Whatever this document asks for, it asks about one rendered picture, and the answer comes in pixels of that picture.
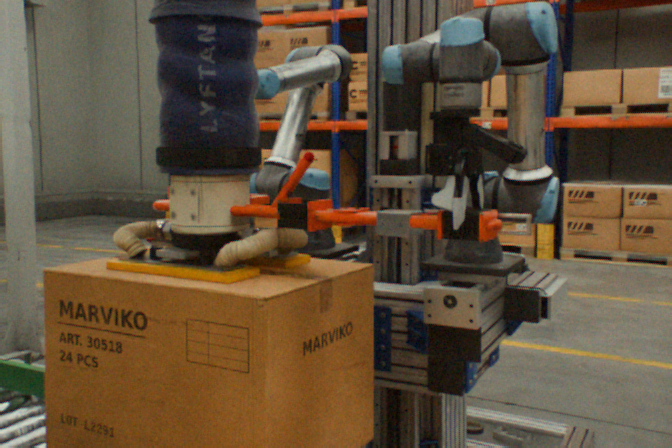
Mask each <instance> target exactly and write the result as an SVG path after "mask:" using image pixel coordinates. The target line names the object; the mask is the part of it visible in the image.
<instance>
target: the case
mask: <svg viewBox="0 0 672 448"><path fill-rule="evenodd" d="M126 256H130V255H127V254H123V255H116V256H115V257H109V258H103V259H97V260H90V261H84V262H78V263H71V264H65V265H64V266H57V267H52V268H45V269H44V280H43V301H44V331H45V354H44V361H45V392H46V402H45V423H46V437H45V448H362V447H364V446H365V445H366V443H367V444H368V442H369V441H370V440H373V439H374V374H373V264H371V263H360V262H350V261H338V260H327V259H316V258H311V261H310V263H306V264H301V265H297V267H293V268H290V269H279V268H268V267H258V266H249V265H245V266H248V267H256V268H259V276H256V277H252V279H248V280H244V281H240V282H236V283H231V284H223V283H215V282H206V281H198V280H190V279H181V278H172V277H165V276H156V275H147V274H139V273H131V272H122V271H114V270H107V269H106V261H108V260H115V259H120V258H126Z"/></svg>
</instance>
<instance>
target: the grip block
mask: <svg viewBox="0 0 672 448"><path fill-rule="evenodd" d="M327 209H333V199H325V200H312V199H304V200H303V198H290V199H281V200H277V229H283V228H290V229H304V230H306V229H308V231H315V230H321V229H326V228H331V227H333V223H328V222H316V220H315V219H314V213H315V211H326V210H327Z"/></svg>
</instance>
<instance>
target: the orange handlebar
mask: <svg viewBox="0 0 672 448"><path fill-rule="evenodd" d="M268 203H269V196H267V195H252V194H250V204H246V205H244V207H242V205H233V207H231V208H230V211H229V212H230V214H231V215H234V216H249V217H264V218H277V208H270V207H271V205H261V204H268ZM153 208H154V209H155V210H157V211H168V212H169V200H158V201H155V202H154V203H153ZM314 219H315V220H316V222H328V223H334V224H333V225H336V226H352V227H359V226H361V225H375V226H376V212H375V211H370V209H363V208H343V209H327V210H326V211H315V213H314ZM437 219H438V215H432V214H421V215H419V216H411V218H410V222H409V224H410V226H411V228H423V229H437ZM502 227H503V223H502V222H501V221H500V219H497V218H494V219H489V221H488V222H487V225H485V229H487V232H496V231H500V230H501V229H502Z"/></svg>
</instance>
